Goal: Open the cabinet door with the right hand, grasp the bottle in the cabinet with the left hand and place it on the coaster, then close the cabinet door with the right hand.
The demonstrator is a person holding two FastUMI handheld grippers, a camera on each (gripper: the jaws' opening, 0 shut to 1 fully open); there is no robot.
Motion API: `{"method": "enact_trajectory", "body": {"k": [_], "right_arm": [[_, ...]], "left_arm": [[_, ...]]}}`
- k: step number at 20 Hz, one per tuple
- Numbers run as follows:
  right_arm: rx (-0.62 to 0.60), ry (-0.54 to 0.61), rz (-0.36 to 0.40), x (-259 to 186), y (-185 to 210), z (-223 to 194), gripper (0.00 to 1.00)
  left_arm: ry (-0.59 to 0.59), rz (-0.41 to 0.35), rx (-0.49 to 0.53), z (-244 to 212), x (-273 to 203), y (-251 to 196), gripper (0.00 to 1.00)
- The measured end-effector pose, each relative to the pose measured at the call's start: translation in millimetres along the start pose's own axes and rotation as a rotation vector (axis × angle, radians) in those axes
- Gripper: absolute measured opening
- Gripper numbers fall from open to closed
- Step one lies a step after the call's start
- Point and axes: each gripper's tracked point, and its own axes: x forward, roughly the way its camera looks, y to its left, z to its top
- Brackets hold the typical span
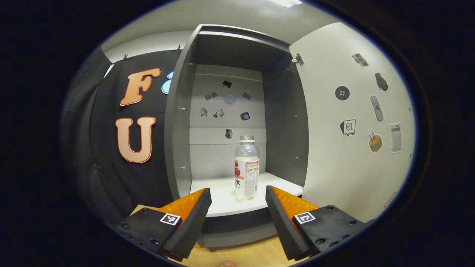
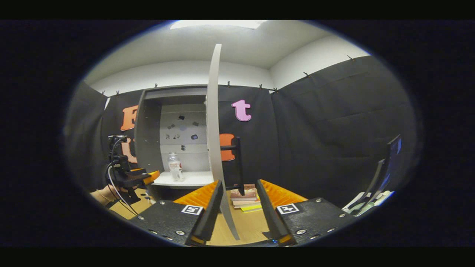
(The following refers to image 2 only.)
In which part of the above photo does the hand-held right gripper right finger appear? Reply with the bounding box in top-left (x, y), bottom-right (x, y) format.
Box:
top-left (256, 179), bottom-right (357, 246)

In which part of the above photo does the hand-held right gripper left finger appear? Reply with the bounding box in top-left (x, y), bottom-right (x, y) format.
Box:
top-left (130, 180), bottom-right (225, 246)

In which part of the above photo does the grey cabinet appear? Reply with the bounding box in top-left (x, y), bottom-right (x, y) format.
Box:
top-left (134, 85), bottom-right (217, 202)

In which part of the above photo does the black door handle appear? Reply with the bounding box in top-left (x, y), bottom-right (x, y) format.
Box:
top-left (220, 136), bottom-right (245, 196)

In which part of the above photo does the white cabinet door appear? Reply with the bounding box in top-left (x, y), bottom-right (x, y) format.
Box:
top-left (206, 44), bottom-right (241, 241)

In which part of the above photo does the maroon book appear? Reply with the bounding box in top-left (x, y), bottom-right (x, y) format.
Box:
top-left (230, 188), bottom-right (258, 201)

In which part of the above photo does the white object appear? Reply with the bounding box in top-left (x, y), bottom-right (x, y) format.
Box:
top-left (343, 190), bottom-right (394, 217)

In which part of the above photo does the black backdrop cloth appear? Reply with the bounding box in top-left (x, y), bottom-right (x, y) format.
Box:
top-left (65, 56), bottom-right (420, 208)

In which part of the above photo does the wide ceiling light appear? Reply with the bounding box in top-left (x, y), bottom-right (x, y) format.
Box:
top-left (170, 20), bottom-right (268, 30)

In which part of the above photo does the white cable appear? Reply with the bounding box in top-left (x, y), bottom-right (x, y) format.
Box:
top-left (107, 163), bottom-right (143, 217)

